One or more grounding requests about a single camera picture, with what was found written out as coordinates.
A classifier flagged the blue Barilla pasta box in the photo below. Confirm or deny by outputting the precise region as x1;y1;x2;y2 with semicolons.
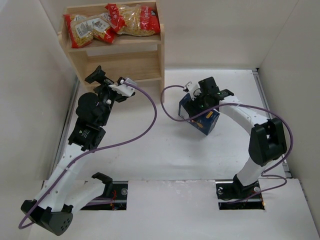
178;93;220;136

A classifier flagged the red pasta bag label side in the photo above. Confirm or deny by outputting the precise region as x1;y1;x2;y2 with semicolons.
63;12;117;49

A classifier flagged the red pasta bag front side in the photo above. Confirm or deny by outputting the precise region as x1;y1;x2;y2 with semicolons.
105;3;161;37

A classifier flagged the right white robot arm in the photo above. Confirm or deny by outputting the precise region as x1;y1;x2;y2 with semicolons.
178;77;287;200

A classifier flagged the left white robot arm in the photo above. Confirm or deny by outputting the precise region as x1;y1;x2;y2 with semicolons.
20;66;137;236

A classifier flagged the wooden two-tier shelf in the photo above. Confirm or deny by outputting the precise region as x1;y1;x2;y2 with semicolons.
57;0;165;92

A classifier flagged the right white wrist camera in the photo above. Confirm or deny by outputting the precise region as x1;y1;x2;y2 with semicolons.
183;81;202;101

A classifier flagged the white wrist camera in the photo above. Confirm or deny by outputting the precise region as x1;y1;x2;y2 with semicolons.
183;81;202;101
108;77;138;97

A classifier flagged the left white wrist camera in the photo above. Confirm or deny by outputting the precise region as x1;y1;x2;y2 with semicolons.
108;77;138;97

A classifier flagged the left aluminium rail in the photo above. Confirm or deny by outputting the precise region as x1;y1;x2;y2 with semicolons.
46;76;80;179

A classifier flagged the aluminium rail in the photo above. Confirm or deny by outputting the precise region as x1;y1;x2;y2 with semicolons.
46;76;80;179
257;67;299;178

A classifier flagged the right aluminium rail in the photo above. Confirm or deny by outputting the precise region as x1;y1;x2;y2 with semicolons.
257;67;299;178

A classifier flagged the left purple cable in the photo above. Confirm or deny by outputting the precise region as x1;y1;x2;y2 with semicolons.
17;82;158;230

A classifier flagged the purple cable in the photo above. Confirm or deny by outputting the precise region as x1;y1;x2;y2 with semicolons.
160;84;295;204
17;82;158;230

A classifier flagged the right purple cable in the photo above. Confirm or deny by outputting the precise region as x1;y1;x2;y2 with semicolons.
160;84;295;204

